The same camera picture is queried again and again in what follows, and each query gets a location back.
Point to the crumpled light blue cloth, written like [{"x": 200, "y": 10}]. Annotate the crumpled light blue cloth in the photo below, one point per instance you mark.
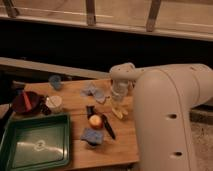
[{"x": 91, "y": 90}]

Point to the small blue cup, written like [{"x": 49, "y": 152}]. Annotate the small blue cup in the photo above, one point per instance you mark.
[{"x": 55, "y": 82}]

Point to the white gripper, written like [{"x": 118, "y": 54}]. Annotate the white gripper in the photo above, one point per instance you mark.
[{"x": 119, "y": 90}]

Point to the white cup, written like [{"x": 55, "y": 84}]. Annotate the white cup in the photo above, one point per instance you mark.
[{"x": 54, "y": 103}]

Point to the yellow banana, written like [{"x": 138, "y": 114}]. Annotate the yellow banana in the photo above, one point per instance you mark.
[{"x": 120, "y": 113}]

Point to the small black object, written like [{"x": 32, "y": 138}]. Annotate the small black object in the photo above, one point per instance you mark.
[{"x": 90, "y": 111}]

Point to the green plastic tray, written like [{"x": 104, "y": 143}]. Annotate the green plastic tray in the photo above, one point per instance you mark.
[{"x": 36, "y": 144}]

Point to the dark red bowl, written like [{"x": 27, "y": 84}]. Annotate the dark red bowl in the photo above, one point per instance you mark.
[{"x": 25, "y": 102}]

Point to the blue sponge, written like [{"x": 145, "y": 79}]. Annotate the blue sponge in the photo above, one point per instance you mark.
[{"x": 92, "y": 137}]

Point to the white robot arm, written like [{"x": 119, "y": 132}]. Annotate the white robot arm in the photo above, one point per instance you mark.
[{"x": 162, "y": 99}]

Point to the black handled knife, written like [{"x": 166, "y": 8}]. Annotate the black handled knife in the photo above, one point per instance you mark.
[{"x": 108, "y": 127}]

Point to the red yellow apple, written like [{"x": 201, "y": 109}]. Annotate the red yellow apple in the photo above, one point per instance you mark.
[{"x": 95, "y": 122}]

